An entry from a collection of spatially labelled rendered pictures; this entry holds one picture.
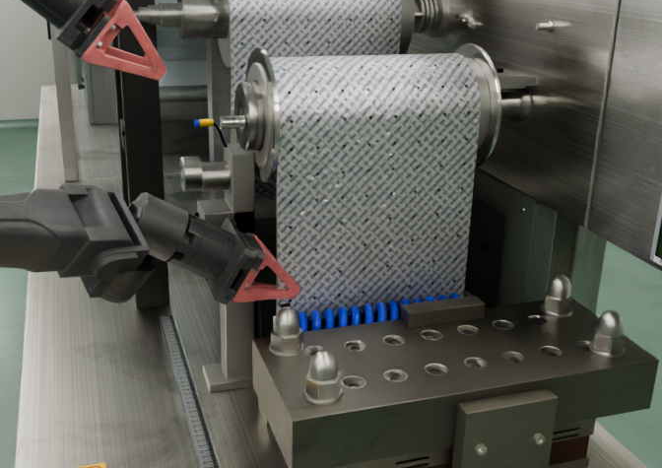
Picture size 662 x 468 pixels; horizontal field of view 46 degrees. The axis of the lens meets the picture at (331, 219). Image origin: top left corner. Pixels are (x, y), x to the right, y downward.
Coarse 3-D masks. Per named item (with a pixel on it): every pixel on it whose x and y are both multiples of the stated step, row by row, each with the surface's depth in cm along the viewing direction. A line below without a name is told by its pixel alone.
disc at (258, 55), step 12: (252, 60) 88; (264, 60) 83; (264, 72) 83; (276, 84) 81; (276, 96) 80; (276, 108) 80; (276, 120) 81; (276, 132) 81; (276, 144) 81; (276, 156) 82; (264, 168) 87; (264, 180) 87
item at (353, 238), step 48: (288, 192) 85; (336, 192) 86; (384, 192) 88; (432, 192) 90; (288, 240) 87; (336, 240) 88; (384, 240) 90; (432, 240) 92; (336, 288) 90; (384, 288) 92; (432, 288) 95
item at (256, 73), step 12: (468, 60) 92; (252, 72) 87; (480, 72) 90; (264, 84) 82; (480, 84) 90; (264, 96) 83; (480, 96) 89; (264, 108) 83; (480, 120) 90; (480, 132) 91; (264, 144) 85; (480, 144) 92; (264, 156) 85
